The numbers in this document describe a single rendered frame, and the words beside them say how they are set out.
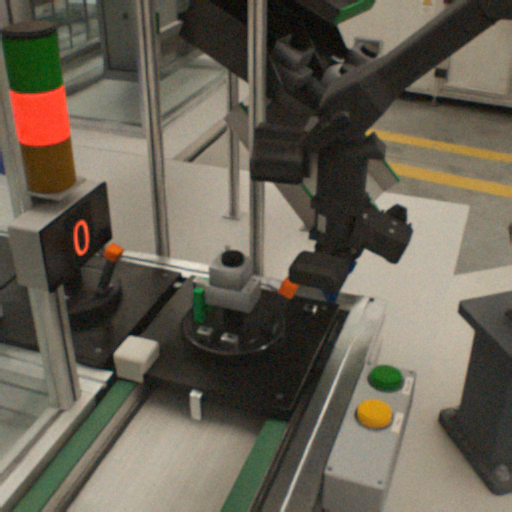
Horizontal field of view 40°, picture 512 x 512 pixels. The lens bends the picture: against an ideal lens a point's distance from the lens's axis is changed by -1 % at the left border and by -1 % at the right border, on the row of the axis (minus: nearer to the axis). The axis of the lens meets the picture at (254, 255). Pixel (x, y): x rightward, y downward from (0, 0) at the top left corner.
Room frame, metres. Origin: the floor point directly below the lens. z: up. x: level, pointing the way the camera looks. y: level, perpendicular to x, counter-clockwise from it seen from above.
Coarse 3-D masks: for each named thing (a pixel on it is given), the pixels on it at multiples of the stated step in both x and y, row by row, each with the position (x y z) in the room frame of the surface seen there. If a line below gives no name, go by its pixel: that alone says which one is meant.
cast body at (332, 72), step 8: (344, 64) 1.03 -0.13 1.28; (328, 72) 1.02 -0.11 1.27; (336, 72) 1.02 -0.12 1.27; (344, 72) 1.01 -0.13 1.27; (312, 80) 1.06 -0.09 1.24; (320, 80) 1.03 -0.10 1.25; (328, 80) 1.02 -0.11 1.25; (312, 88) 1.04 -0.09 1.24; (320, 88) 1.03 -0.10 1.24; (312, 96) 1.04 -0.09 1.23; (320, 96) 1.03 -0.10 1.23
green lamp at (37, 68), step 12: (0, 36) 0.64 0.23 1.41; (48, 36) 0.64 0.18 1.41; (12, 48) 0.63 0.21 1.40; (24, 48) 0.63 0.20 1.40; (36, 48) 0.63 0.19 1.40; (48, 48) 0.64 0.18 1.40; (12, 60) 0.63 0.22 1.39; (24, 60) 0.63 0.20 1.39; (36, 60) 0.63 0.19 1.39; (48, 60) 0.64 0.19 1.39; (12, 72) 0.63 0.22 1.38; (24, 72) 0.63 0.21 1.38; (36, 72) 0.63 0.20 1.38; (48, 72) 0.64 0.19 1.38; (60, 72) 0.65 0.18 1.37; (12, 84) 0.63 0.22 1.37; (24, 84) 0.63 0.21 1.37; (36, 84) 0.63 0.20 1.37; (48, 84) 0.63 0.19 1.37; (60, 84) 0.65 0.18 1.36
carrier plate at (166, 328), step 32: (192, 288) 0.90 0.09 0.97; (160, 320) 0.82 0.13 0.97; (288, 320) 0.82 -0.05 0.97; (320, 320) 0.82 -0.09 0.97; (160, 352) 0.75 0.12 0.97; (288, 352) 0.75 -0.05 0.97; (320, 352) 0.76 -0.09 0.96; (160, 384) 0.70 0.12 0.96; (192, 384) 0.68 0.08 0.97; (224, 384) 0.68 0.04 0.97; (256, 384) 0.68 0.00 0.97; (288, 384) 0.68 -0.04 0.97; (288, 416) 0.64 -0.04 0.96
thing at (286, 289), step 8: (272, 280) 0.77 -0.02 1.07; (288, 280) 0.76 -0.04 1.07; (272, 288) 0.76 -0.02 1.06; (280, 288) 0.76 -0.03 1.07; (288, 288) 0.75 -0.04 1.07; (296, 288) 0.76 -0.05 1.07; (280, 296) 0.76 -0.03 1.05; (288, 296) 0.75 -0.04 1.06; (280, 304) 0.76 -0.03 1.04; (272, 312) 0.76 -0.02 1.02; (280, 312) 0.76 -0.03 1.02; (272, 320) 0.76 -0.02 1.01
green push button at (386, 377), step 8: (376, 368) 0.71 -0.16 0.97; (384, 368) 0.71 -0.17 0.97; (392, 368) 0.71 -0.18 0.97; (376, 376) 0.70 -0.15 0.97; (384, 376) 0.70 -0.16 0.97; (392, 376) 0.70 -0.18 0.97; (400, 376) 0.70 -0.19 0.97; (376, 384) 0.69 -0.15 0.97; (384, 384) 0.68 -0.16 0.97; (392, 384) 0.68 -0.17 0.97; (400, 384) 0.69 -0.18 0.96
